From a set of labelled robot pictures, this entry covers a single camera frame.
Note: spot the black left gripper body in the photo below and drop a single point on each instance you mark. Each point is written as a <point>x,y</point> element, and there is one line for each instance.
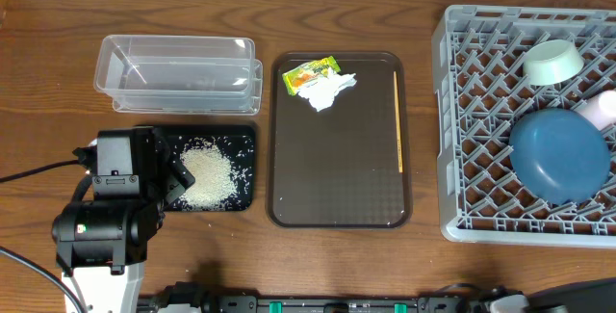
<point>152,194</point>

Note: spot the white rice pile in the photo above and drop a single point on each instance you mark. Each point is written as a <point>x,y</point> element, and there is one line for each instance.
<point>223,170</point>

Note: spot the wooden chopstick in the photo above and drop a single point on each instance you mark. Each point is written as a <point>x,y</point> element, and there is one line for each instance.
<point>397,115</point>

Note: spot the dark blue plate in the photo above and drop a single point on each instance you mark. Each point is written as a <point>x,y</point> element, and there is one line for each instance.
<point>559,156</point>

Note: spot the mint green bowl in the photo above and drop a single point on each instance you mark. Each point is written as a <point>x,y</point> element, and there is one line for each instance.
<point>552,62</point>

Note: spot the pink cup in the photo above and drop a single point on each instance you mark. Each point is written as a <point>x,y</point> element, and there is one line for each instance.
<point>600,110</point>

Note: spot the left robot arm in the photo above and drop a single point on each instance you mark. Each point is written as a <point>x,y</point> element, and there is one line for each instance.
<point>101,235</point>

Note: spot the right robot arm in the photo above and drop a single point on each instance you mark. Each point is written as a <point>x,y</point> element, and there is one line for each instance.
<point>580,297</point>

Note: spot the grey dishwasher rack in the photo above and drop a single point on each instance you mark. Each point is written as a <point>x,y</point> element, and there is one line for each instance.
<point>478,54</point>

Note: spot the black plastic tray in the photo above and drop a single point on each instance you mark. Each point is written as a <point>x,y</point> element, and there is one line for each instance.
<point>177,135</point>

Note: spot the clear plastic bin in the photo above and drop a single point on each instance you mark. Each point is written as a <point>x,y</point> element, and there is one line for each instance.
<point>180,75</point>

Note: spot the brown serving tray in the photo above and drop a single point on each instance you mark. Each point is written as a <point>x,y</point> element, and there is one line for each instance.
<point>338,168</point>

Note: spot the crumpled white napkin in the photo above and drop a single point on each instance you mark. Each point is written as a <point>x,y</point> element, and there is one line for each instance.
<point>321,92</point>

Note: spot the green yellow snack wrapper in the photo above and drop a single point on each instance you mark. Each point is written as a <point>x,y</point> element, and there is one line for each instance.
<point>306,73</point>

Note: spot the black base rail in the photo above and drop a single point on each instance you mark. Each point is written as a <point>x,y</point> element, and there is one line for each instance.
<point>192,297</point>

